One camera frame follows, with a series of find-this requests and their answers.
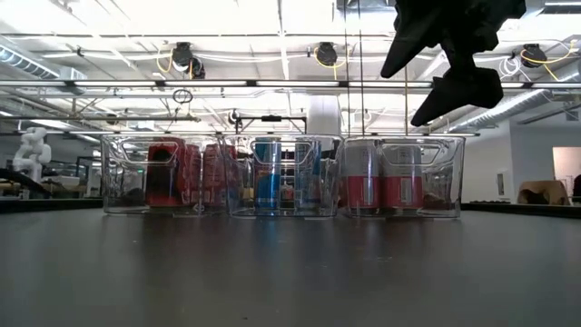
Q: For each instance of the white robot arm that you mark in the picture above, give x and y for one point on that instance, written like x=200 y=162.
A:
x=32 y=150

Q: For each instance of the silver ventilation duct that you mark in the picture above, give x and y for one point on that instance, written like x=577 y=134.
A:
x=513 y=109
x=45 y=68

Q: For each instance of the white pillar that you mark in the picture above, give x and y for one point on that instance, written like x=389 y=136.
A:
x=323 y=113

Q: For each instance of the grey horizontal pipe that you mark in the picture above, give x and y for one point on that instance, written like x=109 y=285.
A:
x=113 y=119

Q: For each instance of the black stand bar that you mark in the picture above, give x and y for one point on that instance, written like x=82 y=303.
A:
x=271 y=118

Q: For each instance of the Spindrift can lowercase raspberry lime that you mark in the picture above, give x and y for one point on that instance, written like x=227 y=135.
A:
x=401 y=191
x=361 y=191

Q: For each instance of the clear plastic bin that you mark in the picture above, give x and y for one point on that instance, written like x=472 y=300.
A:
x=122 y=204
x=288 y=211
x=445 y=181

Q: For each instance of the blue silver Red Bull can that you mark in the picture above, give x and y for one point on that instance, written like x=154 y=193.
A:
x=268 y=181

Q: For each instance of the cardboard box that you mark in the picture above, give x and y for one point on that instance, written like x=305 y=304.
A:
x=549 y=191

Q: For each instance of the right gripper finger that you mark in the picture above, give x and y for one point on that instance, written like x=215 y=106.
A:
x=408 y=41
x=472 y=88

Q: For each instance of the long ceiling light bar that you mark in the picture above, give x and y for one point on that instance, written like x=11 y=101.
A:
x=204 y=83

